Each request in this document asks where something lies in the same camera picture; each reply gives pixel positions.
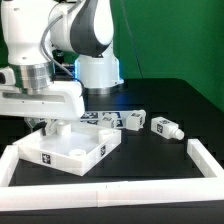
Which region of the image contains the white fiducial marker sheet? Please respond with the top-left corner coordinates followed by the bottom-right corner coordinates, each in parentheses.
top-left (80, 111), bottom-right (131, 128)

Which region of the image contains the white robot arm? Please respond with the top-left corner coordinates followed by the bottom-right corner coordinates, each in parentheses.
top-left (0, 0), bottom-right (123, 135)

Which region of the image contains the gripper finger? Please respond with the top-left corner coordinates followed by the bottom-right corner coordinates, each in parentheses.
top-left (42, 120), bottom-right (57, 136)
top-left (24, 118), bottom-right (45, 132)

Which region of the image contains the white U-shaped fence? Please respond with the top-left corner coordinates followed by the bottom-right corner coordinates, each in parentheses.
top-left (0, 139), bottom-right (224, 211)

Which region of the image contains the white square tabletop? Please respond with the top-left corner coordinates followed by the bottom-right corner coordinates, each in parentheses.
top-left (15, 122), bottom-right (121, 176)

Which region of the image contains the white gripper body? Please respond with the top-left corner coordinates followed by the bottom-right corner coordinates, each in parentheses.
top-left (0, 67), bottom-right (84, 120)

